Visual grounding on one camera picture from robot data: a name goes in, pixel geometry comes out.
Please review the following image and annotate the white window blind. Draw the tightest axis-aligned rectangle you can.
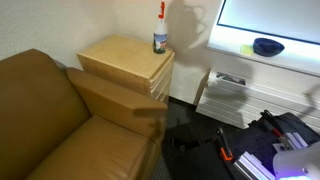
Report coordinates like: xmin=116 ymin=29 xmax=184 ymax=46
xmin=218 ymin=0 xmax=320 ymax=44

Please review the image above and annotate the aluminium mounting rail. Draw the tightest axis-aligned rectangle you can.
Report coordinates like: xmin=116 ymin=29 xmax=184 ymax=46
xmin=233 ymin=152 xmax=275 ymax=180

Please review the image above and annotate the dark blue bowl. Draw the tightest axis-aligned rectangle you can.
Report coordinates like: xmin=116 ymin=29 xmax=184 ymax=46
xmin=253 ymin=38 xmax=285 ymax=57

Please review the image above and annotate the light wooden drawer cabinet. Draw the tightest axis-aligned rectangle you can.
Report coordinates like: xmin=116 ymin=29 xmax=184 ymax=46
xmin=77 ymin=35 xmax=172 ymax=103

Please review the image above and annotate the yellow-green sponge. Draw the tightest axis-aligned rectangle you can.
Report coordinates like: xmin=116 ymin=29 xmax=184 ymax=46
xmin=240 ymin=45 xmax=254 ymax=55

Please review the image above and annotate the white wall radiator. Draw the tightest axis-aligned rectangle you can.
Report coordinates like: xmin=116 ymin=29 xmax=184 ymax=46
xmin=196 ymin=71 xmax=320 ymax=132

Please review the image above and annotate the black red bar clamp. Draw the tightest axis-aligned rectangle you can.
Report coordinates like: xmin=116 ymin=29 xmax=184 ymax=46
xmin=261 ymin=110 xmax=292 ymax=150

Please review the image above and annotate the spray bottle with red trigger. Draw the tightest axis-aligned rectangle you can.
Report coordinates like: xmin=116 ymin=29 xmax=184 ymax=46
xmin=153 ymin=1 xmax=167 ymax=54

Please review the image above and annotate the black orange bar clamp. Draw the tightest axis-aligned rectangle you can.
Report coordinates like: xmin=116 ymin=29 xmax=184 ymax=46
xmin=217 ymin=128 xmax=233 ymax=162

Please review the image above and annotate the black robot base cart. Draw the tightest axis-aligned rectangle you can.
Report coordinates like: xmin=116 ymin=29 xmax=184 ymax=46
xmin=222 ymin=113 xmax=320 ymax=180

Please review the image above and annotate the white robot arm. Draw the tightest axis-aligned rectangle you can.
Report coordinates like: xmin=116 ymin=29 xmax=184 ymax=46
xmin=273 ymin=142 xmax=320 ymax=180

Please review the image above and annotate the wooden drawer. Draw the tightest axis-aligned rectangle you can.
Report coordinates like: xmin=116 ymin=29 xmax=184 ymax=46
xmin=149 ymin=51 xmax=175 ymax=89

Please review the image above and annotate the brown leather sofa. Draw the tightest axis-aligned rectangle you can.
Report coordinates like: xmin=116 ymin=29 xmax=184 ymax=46
xmin=0 ymin=49 xmax=167 ymax=180

